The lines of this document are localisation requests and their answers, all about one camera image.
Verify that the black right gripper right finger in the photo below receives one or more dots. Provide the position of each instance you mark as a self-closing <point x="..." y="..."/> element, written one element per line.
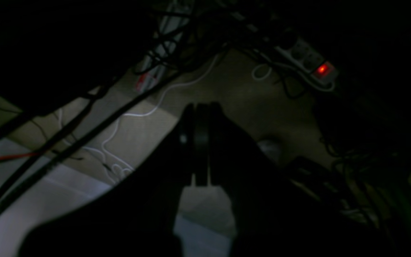
<point x="273" y="217"/>

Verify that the white power strip red switch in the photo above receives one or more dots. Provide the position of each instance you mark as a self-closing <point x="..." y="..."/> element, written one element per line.
<point x="311" y="63"/>

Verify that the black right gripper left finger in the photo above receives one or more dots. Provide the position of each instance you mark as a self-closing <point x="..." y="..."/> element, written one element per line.
<point x="135" y="218"/>

